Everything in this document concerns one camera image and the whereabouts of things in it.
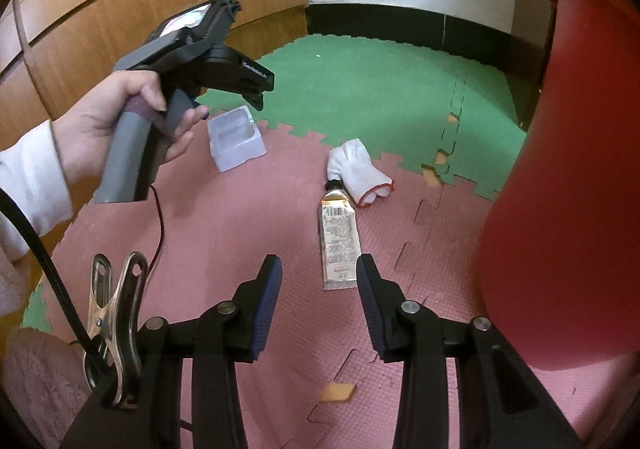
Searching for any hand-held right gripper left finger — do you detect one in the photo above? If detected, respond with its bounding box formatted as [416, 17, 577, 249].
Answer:
[60, 254, 283, 449]

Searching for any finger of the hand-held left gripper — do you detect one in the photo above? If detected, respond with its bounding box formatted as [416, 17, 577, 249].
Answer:
[227, 86, 265, 113]

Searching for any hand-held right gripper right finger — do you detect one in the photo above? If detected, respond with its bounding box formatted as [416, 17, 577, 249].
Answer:
[356, 254, 583, 449]

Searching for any white printed sachet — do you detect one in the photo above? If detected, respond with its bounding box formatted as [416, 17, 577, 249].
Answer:
[318, 180, 362, 291]

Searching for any red bucket with green rim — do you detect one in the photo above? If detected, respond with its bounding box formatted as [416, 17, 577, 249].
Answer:
[477, 0, 640, 372]

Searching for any person's left forearm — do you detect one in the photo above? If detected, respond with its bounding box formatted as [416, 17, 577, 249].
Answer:
[0, 121, 76, 262]

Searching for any person's left hand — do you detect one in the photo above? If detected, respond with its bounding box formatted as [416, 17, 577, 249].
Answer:
[52, 70, 210, 180]

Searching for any white plastic tray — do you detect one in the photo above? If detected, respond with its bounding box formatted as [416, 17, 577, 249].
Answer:
[206, 105, 266, 174]

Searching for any pink foam mat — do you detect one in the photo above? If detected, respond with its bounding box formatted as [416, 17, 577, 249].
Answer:
[45, 121, 640, 449]

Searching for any brown wooden wardrobe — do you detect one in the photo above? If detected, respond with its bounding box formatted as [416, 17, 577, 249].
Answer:
[0, 0, 308, 210]

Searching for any green foam mat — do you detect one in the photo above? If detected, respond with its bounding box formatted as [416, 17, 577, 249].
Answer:
[20, 34, 528, 336]

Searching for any white cotton glove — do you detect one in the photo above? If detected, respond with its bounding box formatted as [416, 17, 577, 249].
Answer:
[326, 139, 396, 208]

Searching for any metal spring clip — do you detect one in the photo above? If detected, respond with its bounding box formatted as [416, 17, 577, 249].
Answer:
[85, 251, 149, 410]

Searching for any thin gripper wire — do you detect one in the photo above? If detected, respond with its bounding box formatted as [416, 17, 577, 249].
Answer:
[149, 184, 167, 275]

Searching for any thick black cable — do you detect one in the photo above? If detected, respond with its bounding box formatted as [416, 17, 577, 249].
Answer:
[0, 189, 108, 370]

